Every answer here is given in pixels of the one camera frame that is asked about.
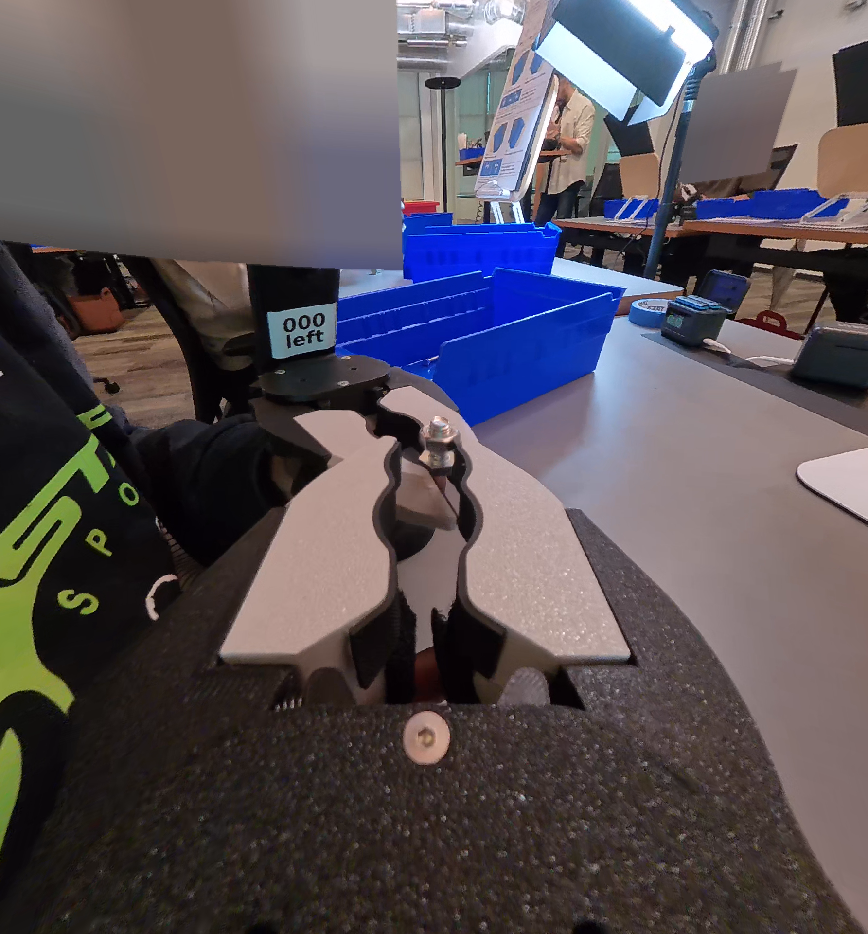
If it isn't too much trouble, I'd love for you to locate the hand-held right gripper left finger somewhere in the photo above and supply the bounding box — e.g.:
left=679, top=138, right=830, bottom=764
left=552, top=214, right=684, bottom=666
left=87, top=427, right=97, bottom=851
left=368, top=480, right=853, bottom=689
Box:
left=218, top=436, right=415, bottom=703

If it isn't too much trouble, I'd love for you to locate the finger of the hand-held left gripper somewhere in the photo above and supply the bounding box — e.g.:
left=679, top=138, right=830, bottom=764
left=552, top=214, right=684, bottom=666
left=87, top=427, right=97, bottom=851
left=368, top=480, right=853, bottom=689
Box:
left=375, top=385, right=465, bottom=440
left=291, top=411, right=460, bottom=531

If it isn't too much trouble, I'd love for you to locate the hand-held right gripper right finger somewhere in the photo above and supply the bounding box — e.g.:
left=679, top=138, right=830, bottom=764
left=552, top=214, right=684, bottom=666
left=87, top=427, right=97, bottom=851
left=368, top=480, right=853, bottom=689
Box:
left=434, top=438, right=635, bottom=703

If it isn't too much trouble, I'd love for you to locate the short steel hex bolt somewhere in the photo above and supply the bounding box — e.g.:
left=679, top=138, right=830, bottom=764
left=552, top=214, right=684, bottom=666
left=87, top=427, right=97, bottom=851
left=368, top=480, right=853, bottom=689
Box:
left=419, top=416, right=457, bottom=484

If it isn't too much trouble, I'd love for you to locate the person's left forearm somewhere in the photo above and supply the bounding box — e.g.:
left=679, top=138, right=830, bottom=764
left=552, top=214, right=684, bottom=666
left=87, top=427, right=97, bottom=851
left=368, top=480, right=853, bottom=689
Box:
left=131, top=412, right=290, bottom=564

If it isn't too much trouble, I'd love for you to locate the person's right hand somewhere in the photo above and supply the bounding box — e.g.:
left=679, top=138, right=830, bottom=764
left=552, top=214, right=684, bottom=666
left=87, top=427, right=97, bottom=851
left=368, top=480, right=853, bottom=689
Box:
left=410, top=648, right=445, bottom=705

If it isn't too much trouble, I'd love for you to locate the white poster stand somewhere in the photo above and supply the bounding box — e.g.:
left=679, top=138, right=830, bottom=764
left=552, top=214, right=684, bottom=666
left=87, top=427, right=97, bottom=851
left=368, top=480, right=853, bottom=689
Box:
left=796, top=440, right=868, bottom=545
left=478, top=186, right=534, bottom=226

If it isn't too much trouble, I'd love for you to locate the brown bag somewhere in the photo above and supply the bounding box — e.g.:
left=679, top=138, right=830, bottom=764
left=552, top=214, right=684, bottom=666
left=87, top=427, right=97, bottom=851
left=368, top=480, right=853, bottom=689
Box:
left=69, top=288, right=125, bottom=337

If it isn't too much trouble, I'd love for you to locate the instruction poster on tan board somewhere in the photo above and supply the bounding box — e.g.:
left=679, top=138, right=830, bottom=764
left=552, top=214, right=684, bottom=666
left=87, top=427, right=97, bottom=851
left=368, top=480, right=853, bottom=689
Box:
left=474, top=58, right=559, bottom=202

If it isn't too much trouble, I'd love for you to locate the black battery charger case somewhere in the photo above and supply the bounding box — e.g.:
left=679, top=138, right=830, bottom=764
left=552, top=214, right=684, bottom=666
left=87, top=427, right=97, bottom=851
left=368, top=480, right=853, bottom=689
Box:
left=660, top=270, right=753, bottom=348

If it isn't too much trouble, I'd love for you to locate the cardboard box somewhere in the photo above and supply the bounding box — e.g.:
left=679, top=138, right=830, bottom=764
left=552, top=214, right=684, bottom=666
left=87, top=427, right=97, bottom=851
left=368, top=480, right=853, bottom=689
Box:
left=618, top=153, right=669, bottom=202

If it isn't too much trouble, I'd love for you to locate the black floor lamp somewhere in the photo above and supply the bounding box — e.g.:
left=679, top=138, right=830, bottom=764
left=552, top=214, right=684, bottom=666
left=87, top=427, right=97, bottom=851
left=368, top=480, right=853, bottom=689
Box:
left=425, top=75, right=464, bottom=210

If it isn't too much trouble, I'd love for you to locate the black tripod pole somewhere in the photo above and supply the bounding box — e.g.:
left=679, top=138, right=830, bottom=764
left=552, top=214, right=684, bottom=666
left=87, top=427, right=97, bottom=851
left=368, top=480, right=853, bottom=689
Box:
left=641, top=51, right=719, bottom=283

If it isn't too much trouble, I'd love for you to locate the wood-topped office desk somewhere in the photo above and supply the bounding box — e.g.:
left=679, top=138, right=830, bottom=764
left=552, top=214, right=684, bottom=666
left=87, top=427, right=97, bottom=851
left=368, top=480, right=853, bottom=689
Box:
left=550, top=215, right=868, bottom=294

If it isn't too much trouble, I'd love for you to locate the studio light panel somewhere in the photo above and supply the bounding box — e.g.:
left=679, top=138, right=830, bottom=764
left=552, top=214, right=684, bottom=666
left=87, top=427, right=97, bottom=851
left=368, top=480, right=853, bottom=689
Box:
left=532, top=0, right=720, bottom=126

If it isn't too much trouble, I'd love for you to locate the white cable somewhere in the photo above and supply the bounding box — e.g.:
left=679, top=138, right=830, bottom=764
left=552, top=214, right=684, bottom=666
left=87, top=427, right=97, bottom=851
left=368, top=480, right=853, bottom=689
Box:
left=702, top=338, right=801, bottom=371

